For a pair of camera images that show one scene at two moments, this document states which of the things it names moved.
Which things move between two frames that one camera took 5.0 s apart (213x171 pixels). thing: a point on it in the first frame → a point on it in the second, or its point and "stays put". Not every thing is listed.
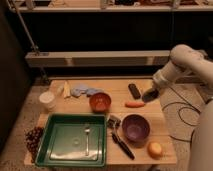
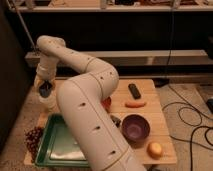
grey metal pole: [33, 44] stays put
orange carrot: [135, 104] stays put
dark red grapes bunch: [33, 139] stays put
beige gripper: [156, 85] → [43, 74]
